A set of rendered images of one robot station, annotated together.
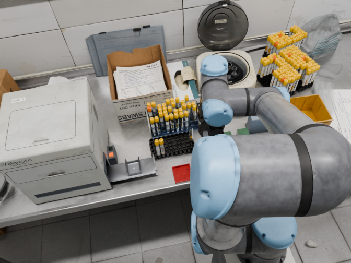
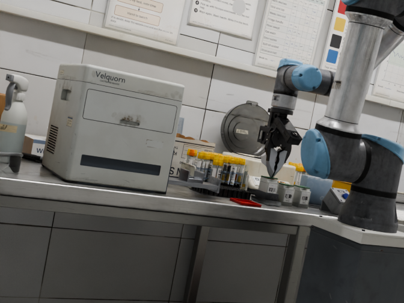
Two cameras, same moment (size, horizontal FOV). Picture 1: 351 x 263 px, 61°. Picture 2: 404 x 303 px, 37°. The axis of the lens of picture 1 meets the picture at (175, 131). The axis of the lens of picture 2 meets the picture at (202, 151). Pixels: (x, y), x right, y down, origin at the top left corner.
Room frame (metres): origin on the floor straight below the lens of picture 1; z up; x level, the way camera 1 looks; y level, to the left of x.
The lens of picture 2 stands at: (-1.07, 0.74, 1.09)
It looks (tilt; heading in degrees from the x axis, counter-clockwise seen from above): 3 degrees down; 340
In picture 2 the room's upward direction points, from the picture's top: 11 degrees clockwise
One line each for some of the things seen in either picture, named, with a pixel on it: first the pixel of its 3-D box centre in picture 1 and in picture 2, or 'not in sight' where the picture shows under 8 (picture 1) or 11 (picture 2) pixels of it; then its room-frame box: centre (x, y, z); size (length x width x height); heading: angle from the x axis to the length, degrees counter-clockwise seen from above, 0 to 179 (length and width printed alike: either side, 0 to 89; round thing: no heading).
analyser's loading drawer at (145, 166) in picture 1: (127, 168); (184, 178); (0.54, 0.18, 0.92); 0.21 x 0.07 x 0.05; 98
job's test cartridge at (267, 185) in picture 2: not in sight; (267, 188); (0.61, -0.12, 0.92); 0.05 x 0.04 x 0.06; 8
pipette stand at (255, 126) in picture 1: (261, 122); (314, 192); (0.70, -0.34, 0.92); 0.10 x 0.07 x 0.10; 93
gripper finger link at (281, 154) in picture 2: not in sight; (275, 162); (0.62, -0.13, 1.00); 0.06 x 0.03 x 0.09; 8
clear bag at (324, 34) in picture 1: (318, 31); not in sight; (1.17, -0.71, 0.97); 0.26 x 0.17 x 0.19; 114
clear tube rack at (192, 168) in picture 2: (173, 119); (213, 178); (0.76, 0.01, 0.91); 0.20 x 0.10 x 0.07; 98
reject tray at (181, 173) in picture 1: (182, 173); (245, 202); (0.53, -0.01, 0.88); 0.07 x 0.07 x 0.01; 8
